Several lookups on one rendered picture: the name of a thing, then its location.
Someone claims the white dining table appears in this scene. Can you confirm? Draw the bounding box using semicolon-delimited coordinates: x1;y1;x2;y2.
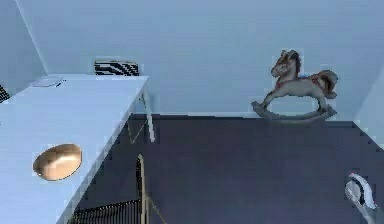
0;73;157;224

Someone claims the black white striped chair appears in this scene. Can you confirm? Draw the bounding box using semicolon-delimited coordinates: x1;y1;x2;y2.
0;84;11;104
93;59;140;77

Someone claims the brown rocking horse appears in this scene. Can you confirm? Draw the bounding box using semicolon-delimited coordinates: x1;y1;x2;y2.
250;49;339;122

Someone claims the brown oval potato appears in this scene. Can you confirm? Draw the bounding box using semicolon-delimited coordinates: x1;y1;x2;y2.
32;143;83;182

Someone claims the white flat plate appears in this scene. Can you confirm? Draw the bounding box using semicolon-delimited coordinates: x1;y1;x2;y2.
30;76;67;88

